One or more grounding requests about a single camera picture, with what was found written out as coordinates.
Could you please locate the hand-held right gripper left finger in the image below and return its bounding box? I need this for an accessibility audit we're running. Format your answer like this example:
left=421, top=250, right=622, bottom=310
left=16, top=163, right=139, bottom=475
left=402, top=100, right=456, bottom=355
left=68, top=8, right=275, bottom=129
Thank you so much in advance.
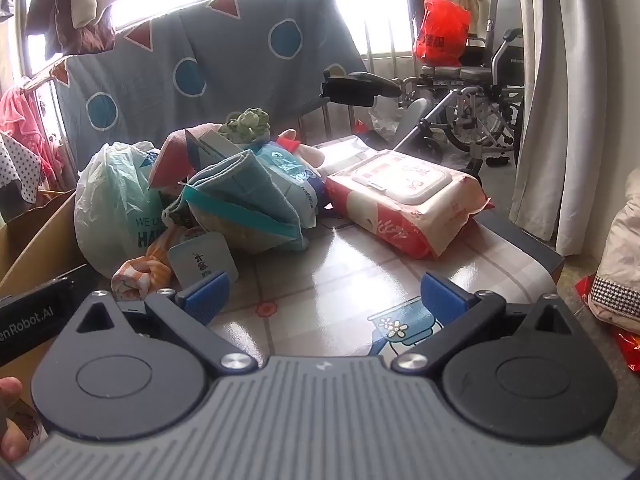
left=75, top=270, right=259, bottom=375

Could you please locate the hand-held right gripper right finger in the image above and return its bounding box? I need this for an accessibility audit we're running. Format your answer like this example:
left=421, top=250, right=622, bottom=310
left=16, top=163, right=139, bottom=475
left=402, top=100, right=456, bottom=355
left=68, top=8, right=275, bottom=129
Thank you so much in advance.
left=391, top=272, right=577, bottom=375

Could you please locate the silver milk carton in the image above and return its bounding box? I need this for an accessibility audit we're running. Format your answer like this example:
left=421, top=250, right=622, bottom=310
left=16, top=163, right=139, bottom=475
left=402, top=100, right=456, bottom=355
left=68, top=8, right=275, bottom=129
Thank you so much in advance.
left=167, top=232, right=239, bottom=289

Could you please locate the brown cardboard box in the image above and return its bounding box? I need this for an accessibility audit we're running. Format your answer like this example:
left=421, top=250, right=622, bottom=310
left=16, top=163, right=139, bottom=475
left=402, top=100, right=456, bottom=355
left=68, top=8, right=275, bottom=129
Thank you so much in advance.
left=0, top=187, right=101, bottom=311

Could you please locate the orange white striped sock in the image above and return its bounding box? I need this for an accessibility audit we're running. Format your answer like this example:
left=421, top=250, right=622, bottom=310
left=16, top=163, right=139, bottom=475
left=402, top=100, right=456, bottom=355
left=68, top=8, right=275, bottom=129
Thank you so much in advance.
left=111, top=225, right=187, bottom=302

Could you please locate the blue wet wipes pack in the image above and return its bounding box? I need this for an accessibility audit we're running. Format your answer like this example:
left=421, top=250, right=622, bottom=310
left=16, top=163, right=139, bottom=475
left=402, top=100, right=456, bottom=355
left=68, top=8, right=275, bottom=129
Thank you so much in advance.
left=254, top=141, right=322, bottom=222

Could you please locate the person's left hand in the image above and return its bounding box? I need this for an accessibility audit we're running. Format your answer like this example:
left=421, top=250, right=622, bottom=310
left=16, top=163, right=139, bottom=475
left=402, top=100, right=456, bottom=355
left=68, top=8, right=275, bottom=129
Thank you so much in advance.
left=0, top=377, right=40, bottom=461

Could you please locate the pink red wet wipes pack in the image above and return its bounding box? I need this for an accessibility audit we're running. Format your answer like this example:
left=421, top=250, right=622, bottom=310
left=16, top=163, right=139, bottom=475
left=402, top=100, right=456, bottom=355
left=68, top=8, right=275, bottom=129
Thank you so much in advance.
left=325, top=151, right=494, bottom=261

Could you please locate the grey blue folded towel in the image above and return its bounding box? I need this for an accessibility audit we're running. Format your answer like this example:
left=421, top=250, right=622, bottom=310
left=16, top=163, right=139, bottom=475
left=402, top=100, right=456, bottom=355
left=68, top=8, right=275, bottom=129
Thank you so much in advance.
left=162, top=151, right=319, bottom=241

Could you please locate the white green plastic bag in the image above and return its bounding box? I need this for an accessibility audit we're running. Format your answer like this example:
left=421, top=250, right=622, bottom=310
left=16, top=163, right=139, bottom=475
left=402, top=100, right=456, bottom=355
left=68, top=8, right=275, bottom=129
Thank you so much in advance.
left=74, top=141, right=172, bottom=279

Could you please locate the pink plush toy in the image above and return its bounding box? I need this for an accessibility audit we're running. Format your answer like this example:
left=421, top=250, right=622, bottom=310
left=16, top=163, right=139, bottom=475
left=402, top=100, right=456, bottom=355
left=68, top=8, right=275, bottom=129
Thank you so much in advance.
left=148, top=130, right=202, bottom=192

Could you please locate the long white grey carton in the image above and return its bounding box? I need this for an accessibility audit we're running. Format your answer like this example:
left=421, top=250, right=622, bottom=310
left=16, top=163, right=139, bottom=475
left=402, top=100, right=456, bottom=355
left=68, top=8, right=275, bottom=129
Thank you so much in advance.
left=184, top=127, right=242, bottom=171

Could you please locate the black white polka dot cloth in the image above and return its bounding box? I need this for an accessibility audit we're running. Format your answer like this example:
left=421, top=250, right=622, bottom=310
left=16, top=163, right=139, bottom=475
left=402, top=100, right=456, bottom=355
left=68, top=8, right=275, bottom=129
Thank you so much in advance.
left=0, top=132, right=47, bottom=207

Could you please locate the beige plush doll red band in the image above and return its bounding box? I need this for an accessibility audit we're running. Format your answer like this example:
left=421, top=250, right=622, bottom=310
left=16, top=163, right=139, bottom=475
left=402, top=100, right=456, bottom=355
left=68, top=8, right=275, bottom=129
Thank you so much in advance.
left=275, top=129, right=327, bottom=172

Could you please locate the green scrunchie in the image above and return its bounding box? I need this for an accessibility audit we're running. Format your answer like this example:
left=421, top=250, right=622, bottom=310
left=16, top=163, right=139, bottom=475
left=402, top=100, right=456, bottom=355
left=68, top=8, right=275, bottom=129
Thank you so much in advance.
left=218, top=107, right=271, bottom=144

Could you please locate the beige quilt houndstooth trim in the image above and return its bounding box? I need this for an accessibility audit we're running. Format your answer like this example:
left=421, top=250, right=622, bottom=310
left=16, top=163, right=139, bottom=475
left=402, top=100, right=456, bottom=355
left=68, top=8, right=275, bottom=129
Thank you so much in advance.
left=587, top=167, right=640, bottom=336

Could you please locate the clear plastic bag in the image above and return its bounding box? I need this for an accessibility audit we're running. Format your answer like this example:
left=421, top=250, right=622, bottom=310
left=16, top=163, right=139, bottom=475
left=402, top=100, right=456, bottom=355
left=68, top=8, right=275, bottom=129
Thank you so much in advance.
left=369, top=105, right=407, bottom=142

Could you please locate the grey leg rest pad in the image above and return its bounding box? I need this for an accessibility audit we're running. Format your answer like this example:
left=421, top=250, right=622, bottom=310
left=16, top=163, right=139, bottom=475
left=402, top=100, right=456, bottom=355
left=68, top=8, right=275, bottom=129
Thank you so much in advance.
left=401, top=97, right=432, bottom=134

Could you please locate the red floor bag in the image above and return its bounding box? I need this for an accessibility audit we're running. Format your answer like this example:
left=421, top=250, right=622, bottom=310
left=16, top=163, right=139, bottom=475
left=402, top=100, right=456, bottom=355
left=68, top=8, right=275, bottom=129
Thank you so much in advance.
left=575, top=275, right=640, bottom=374

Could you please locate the pink garment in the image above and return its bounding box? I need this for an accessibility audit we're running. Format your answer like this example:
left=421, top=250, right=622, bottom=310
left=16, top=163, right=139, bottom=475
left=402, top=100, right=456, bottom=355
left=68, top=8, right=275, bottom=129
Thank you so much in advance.
left=0, top=77, right=67, bottom=182

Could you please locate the wheelchair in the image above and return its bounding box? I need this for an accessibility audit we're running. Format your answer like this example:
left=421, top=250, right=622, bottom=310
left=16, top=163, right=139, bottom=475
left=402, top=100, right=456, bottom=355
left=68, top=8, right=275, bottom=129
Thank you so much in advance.
left=400, top=0, right=527, bottom=172

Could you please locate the grey blue dotted blanket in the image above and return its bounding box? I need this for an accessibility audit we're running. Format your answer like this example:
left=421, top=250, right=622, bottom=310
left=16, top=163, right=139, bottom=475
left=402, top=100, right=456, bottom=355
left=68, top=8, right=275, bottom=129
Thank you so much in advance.
left=52, top=0, right=369, bottom=173

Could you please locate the beige curtain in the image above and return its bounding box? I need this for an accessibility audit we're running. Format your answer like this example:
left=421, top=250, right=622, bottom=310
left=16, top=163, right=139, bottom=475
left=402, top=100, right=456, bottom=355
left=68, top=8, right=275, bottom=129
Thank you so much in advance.
left=510, top=0, right=622, bottom=259

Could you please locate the black padded armrest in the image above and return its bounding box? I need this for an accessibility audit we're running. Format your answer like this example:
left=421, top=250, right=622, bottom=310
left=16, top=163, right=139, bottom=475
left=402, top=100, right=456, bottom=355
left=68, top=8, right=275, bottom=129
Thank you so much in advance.
left=320, top=67, right=404, bottom=107

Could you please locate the red plastic bag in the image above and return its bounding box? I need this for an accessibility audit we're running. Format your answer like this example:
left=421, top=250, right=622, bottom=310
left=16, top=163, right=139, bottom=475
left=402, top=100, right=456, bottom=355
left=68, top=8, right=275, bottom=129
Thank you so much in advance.
left=412, top=0, right=472, bottom=61

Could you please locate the brown hanging garment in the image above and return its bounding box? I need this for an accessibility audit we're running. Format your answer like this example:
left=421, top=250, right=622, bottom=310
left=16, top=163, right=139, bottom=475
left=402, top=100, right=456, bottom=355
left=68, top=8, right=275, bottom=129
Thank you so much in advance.
left=25, top=0, right=121, bottom=59

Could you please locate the yellow towel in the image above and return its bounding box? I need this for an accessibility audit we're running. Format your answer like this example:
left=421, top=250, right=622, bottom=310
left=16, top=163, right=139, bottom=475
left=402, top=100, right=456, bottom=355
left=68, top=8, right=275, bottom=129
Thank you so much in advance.
left=446, top=0, right=489, bottom=36

